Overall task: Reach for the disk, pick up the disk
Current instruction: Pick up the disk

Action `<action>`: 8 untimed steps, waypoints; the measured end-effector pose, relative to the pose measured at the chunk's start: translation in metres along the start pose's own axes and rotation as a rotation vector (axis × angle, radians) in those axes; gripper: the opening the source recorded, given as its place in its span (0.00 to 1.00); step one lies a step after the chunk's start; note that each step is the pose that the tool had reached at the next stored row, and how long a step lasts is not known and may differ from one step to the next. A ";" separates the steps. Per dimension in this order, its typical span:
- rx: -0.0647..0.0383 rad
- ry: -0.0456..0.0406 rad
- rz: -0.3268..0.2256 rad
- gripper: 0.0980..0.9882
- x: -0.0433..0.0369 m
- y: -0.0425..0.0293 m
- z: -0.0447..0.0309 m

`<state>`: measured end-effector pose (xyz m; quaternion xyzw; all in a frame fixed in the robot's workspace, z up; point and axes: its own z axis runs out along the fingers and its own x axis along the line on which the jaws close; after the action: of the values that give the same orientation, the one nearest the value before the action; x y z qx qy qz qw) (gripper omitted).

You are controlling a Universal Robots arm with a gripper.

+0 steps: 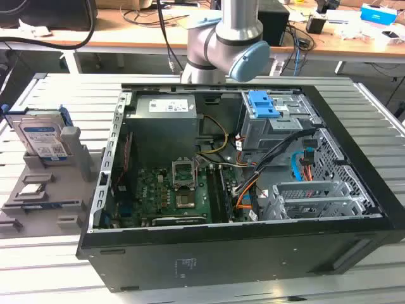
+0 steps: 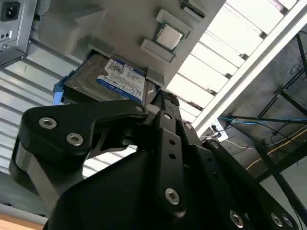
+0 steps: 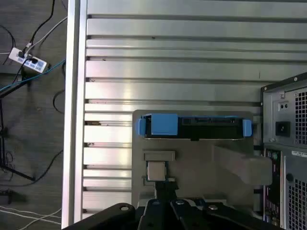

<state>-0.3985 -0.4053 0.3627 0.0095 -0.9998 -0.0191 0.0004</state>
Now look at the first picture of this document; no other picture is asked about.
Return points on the CPU socket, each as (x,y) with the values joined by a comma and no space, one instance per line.
(186,199)

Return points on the grey metal disk bay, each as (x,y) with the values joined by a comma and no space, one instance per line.
(272,126)

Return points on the grey parts rack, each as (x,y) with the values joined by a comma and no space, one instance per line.
(38,218)

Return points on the blue bay latch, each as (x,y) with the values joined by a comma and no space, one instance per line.
(261,104)

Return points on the grey power supply unit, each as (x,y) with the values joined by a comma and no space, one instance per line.
(161,126)

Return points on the perforated grey drive cage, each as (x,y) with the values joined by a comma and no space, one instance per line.
(316,199)

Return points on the RAM stick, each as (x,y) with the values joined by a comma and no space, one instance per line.
(41,206)

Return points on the blue cardboard box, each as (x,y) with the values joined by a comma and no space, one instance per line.
(378,13)

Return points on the hard disk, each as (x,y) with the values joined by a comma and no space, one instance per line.
(41,136)

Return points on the wooden desk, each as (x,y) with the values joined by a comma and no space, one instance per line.
(133,35)

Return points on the black box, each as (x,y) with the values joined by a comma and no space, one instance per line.
(273,22)

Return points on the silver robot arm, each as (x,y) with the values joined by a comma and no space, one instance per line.
(235,22)

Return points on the green motherboard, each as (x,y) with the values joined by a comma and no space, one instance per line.
(155,190)

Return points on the small black cube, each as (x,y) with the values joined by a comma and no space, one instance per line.
(315,24)

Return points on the silver CPU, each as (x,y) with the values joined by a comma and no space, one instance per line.
(31,189)

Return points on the phone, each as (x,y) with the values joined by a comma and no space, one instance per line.
(390,34)

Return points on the black PC case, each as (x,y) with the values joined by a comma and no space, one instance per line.
(221,256)

